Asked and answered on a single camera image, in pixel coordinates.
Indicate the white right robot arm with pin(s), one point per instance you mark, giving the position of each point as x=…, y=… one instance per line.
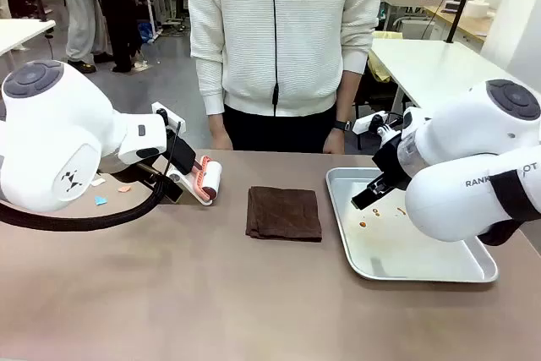
x=456, y=132

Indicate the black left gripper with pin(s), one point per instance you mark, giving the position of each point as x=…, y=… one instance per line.
x=184, y=156

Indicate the person's right hand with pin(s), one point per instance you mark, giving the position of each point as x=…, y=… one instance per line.
x=221, y=139

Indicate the pink lint roller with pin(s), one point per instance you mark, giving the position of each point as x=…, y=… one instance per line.
x=213, y=175

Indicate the black wristwatch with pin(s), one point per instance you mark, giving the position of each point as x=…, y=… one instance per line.
x=341, y=125

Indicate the small white table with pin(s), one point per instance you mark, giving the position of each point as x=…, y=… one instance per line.
x=21, y=33

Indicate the white tissue pack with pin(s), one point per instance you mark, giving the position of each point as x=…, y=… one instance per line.
x=479, y=6

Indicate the person's left forearm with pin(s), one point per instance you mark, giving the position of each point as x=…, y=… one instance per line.
x=346, y=94

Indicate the yellow cloth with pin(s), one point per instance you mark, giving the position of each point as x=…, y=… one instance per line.
x=376, y=67

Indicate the bystander in black trousers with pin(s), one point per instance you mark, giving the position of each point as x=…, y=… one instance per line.
x=120, y=18

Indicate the brown cloth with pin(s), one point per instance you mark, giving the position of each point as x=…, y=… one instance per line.
x=283, y=213

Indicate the black trousers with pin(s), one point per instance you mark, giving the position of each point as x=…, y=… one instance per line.
x=253, y=132

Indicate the bystander in grey trousers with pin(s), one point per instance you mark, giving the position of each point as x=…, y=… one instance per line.
x=80, y=18

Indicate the large white table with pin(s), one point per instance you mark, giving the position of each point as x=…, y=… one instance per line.
x=431, y=69

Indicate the white paper scrap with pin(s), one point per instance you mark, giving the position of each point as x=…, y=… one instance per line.
x=97, y=182

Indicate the orange paper scrap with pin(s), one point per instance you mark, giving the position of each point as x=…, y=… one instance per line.
x=124, y=188

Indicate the blue paper scrap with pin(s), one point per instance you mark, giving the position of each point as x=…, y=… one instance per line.
x=100, y=200

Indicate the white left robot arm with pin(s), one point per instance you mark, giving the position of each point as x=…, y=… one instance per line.
x=50, y=124

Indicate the white folding stand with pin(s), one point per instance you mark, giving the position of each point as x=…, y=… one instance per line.
x=192, y=195

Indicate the silver metal tray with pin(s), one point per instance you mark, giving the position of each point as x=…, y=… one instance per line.
x=406, y=255

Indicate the person's left hand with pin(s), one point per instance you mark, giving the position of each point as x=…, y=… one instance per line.
x=334, y=143

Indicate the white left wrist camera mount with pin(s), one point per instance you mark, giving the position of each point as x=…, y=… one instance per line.
x=167, y=113

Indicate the person's right forearm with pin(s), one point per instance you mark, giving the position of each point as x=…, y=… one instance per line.
x=215, y=121

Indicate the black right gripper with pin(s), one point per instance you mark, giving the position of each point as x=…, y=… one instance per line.
x=393, y=158

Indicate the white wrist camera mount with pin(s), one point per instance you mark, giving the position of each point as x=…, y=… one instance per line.
x=363, y=123
x=167, y=113

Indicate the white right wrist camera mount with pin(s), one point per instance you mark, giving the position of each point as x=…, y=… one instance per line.
x=363, y=123

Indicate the white knit sweater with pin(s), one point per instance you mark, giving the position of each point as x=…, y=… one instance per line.
x=304, y=31

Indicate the wooden workbench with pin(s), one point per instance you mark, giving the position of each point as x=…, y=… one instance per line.
x=460, y=18

